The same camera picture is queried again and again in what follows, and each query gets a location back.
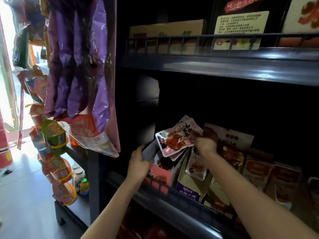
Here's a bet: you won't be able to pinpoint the person's left hand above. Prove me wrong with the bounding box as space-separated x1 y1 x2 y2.
126 144 154 186

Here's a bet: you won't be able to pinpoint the person's right hand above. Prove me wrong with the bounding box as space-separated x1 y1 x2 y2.
192 128 220 158

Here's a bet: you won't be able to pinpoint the pink white display carton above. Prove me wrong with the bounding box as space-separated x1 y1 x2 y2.
142 139 187 195

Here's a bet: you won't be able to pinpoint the handful of red white packets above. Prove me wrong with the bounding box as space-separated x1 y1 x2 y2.
156 115 204 161

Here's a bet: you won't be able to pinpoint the grey metal store shelf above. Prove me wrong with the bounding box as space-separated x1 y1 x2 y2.
97 0 319 239

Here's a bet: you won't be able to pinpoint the person's right forearm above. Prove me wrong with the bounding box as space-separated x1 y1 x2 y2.
202 152 319 239

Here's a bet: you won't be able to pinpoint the person's left forearm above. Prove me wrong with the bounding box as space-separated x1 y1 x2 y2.
81 179 150 239

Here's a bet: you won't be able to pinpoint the dark orange snack packs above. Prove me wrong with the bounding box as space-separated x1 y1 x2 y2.
117 206 145 239

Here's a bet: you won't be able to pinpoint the small green yellow bottle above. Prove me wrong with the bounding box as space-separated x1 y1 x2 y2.
79 178 90 197

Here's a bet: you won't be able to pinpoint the row of snack display cartons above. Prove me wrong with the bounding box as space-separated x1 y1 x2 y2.
174 123 319 227

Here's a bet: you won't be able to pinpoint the small white bottle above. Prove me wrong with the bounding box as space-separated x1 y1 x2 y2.
72 164 84 186

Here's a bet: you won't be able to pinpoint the pile of red snack packets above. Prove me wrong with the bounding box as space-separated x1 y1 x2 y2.
145 224 170 239

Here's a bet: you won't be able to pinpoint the black low display rack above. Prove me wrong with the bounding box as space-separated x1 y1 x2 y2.
54 144 108 229

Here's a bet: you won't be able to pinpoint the plain brown carton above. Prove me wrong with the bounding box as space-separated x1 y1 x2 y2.
129 19 206 54

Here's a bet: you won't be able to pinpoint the yellow label dark carton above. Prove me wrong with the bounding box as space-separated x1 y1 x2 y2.
209 0 272 51

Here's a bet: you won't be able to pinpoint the purple clear hanging snack bag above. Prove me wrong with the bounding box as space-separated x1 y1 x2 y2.
45 0 121 158

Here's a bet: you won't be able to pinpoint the hanging dark snack bags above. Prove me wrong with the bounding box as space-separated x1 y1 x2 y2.
7 0 51 70

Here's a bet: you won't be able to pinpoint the hanging string of colourful packs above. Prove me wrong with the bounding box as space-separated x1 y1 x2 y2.
17 67 78 206

